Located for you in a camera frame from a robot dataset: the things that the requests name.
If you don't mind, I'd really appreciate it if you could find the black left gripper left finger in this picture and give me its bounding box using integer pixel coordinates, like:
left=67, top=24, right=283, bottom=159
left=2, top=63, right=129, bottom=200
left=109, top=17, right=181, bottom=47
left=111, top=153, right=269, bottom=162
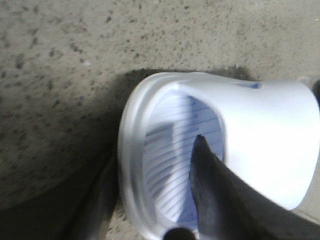
left=163, top=227, right=195, bottom=240

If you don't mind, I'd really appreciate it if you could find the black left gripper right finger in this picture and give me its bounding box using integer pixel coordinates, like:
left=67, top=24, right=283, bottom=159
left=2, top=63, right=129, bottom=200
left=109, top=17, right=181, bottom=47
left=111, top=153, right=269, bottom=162
left=189, top=135, right=320, bottom=240

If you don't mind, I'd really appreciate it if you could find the light blue slipper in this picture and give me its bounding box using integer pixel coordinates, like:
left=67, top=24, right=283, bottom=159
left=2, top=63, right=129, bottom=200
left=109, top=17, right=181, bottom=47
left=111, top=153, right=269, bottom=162
left=117, top=72, right=320, bottom=240

